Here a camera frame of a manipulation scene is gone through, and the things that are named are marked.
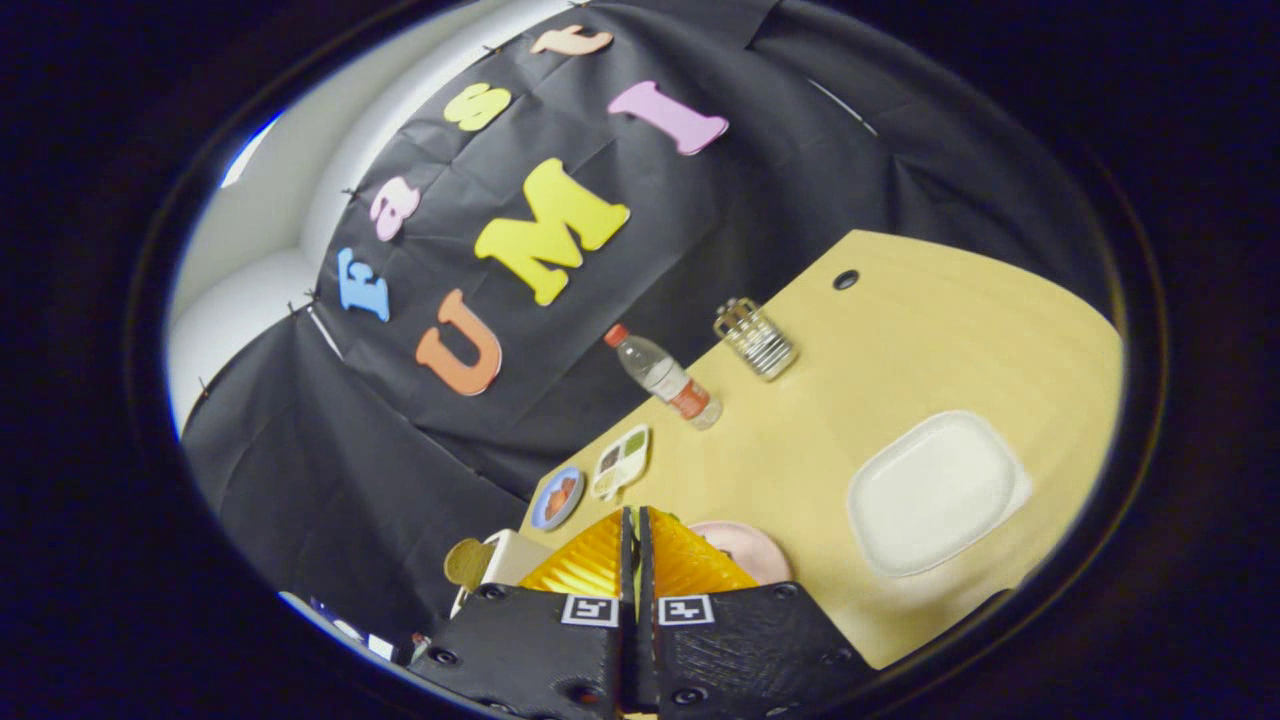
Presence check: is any white square plate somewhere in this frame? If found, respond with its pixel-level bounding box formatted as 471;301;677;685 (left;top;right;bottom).
847;409;1033;579

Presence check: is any brown bread slice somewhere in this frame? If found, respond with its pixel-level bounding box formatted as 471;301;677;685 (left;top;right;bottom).
444;538;501;593

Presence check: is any pink round plate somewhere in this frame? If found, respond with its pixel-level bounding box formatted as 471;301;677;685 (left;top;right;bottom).
688;520;794;586

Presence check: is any metal wire utensil holder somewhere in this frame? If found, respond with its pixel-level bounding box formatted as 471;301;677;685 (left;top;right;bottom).
713;297;799;383

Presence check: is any white toaster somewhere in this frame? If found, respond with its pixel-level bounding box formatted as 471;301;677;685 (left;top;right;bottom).
450;528;556;621

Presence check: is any blue plate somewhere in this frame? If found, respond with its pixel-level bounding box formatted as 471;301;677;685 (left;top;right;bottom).
530;465;586;532

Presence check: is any white divided sauce dish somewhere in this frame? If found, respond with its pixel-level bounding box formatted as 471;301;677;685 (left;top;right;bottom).
591;424;652;502

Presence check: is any clear plastic water bottle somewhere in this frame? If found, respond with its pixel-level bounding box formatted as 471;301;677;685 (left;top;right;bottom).
603;322;723;431

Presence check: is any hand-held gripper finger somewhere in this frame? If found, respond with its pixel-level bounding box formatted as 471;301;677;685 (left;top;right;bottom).
637;507;881;720
410;507;638;720

